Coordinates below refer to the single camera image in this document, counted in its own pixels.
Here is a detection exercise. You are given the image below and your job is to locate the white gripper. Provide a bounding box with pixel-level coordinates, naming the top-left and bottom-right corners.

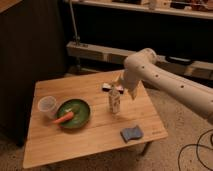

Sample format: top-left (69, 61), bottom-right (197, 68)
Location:
top-left (111, 69), bottom-right (141, 100)

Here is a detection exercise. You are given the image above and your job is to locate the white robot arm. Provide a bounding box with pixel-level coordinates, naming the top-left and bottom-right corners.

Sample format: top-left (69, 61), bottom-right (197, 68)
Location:
top-left (116, 48), bottom-right (213, 125)

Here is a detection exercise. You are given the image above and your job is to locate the blue sponge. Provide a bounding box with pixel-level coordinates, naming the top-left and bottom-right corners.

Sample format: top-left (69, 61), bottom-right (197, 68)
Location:
top-left (120, 125), bottom-right (143, 143)

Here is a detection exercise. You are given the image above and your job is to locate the green round plate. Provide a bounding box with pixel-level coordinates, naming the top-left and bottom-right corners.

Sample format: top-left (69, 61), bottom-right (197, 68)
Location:
top-left (56, 99), bottom-right (90, 129)

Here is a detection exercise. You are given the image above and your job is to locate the wooden folding table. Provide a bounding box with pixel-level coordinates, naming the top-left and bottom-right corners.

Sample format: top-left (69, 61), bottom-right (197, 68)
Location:
top-left (23, 71), bottom-right (168, 168)

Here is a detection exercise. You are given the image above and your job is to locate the orange carrot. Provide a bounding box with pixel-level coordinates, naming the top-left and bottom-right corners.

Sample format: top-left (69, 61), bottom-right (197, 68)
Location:
top-left (53, 112), bottom-right (74, 124)

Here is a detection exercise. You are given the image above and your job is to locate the vertical metal pole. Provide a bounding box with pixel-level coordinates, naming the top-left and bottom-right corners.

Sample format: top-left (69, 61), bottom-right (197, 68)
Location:
top-left (69, 0), bottom-right (80, 46)

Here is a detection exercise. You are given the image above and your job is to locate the clear plastic cup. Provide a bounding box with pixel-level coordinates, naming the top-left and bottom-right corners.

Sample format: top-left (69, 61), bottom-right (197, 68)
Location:
top-left (37, 96), bottom-right (57, 119)

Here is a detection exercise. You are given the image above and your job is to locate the upper wooden shelf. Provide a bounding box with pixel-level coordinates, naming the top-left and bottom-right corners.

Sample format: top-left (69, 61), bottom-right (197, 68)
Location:
top-left (71, 0), bottom-right (213, 20)

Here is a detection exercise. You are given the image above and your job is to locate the metal shelf rail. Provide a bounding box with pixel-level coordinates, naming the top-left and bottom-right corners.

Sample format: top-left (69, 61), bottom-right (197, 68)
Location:
top-left (66, 41), bottom-right (213, 81)

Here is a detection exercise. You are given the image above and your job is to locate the black floor cable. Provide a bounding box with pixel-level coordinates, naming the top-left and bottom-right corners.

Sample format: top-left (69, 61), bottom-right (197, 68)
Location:
top-left (177, 129), bottom-right (213, 171)

